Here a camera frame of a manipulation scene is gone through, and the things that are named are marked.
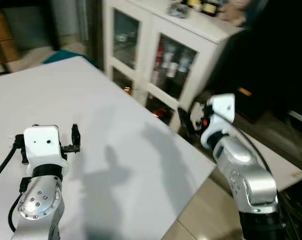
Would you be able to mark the red bottle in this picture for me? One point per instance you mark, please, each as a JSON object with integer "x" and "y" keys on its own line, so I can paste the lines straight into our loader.
{"x": 159, "y": 62}

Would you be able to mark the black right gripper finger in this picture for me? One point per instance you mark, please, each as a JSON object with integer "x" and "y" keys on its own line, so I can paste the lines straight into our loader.
{"x": 186, "y": 122}

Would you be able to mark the brown wooden drawer unit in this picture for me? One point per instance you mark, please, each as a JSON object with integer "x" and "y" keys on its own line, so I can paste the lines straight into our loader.
{"x": 1, "y": 42}

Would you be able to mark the white bottle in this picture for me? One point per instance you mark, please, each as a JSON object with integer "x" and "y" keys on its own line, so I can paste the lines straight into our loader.
{"x": 184, "y": 62}
{"x": 169, "y": 62}

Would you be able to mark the dark bottle with label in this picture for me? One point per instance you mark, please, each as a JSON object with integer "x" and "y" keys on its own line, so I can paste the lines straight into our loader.
{"x": 209, "y": 6}

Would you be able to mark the teal chair seat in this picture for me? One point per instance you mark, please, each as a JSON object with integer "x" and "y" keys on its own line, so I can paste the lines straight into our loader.
{"x": 65, "y": 55}

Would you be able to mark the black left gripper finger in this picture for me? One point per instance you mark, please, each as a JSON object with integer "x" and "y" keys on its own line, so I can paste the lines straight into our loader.
{"x": 75, "y": 136}

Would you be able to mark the shiny packet pile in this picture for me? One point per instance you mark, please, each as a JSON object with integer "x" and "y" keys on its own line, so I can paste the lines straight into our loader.
{"x": 178, "y": 10}

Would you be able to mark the black floor speaker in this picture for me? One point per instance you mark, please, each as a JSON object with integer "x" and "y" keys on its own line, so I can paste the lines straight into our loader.
{"x": 243, "y": 75}

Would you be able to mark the white glass-door cabinet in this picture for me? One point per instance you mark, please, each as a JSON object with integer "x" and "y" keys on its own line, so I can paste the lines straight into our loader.
{"x": 191, "y": 35}

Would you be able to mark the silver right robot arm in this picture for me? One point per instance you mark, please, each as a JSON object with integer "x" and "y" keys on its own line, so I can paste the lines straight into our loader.
{"x": 248, "y": 177}

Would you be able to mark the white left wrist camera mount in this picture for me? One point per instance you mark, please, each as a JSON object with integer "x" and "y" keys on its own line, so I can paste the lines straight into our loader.
{"x": 43, "y": 145}

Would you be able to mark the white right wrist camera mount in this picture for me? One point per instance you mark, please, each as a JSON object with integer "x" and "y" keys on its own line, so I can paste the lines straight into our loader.
{"x": 220, "y": 117}

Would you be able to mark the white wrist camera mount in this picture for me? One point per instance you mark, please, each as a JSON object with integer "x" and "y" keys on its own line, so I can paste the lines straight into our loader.
{"x": 43, "y": 145}
{"x": 220, "y": 117}

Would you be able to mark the low white side table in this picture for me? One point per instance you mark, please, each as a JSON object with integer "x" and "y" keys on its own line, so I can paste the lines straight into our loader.
{"x": 286, "y": 165}

